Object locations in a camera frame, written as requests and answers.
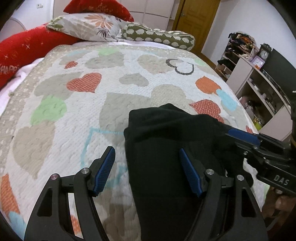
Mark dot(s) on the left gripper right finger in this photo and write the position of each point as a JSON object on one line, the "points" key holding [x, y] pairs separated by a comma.
{"points": [[227, 208]]}

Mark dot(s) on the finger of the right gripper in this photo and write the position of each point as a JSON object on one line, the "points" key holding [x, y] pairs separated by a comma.
{"points": [[243, 136]]}

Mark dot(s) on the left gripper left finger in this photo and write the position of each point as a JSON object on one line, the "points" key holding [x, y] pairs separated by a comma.
{"points": [[51, 219]]}

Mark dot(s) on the black pants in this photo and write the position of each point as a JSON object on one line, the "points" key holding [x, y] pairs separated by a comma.
{"points": [[165, 203]]}

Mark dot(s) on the white shelf unit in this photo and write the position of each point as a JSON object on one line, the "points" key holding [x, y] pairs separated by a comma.
{"points": [[241, 69]]}

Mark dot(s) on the black television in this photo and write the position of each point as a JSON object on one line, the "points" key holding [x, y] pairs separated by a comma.
{"points": [[282, 75]]}

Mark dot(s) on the dark table clock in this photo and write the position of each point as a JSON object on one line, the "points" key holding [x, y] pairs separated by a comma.
{"points": [[264, 51]]}

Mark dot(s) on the heart patterned quilt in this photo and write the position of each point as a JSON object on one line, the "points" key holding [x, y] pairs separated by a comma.
{"points": [[75, 102]]}

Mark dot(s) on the wooden door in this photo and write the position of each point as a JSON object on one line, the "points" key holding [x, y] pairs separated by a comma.
{"points": [[195, 17]]}

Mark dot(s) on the white pink bed sheet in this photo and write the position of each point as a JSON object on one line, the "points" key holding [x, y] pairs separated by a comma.
{"points": [[18, 78]]}

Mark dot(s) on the green sheep pattern bolster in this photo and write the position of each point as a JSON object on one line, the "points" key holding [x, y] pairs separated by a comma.
{"points": [[177, 39]]}

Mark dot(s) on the long red bolster pillow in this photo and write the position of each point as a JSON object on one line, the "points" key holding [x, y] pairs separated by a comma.
{"points": [[25, 47]]}

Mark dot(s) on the red pillow behind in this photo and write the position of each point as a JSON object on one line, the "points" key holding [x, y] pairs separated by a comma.
{"points": [[110, 7]]}

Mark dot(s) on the floral grey pillow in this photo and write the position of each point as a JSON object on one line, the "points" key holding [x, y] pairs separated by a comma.
{"points": [[94, 27]]}

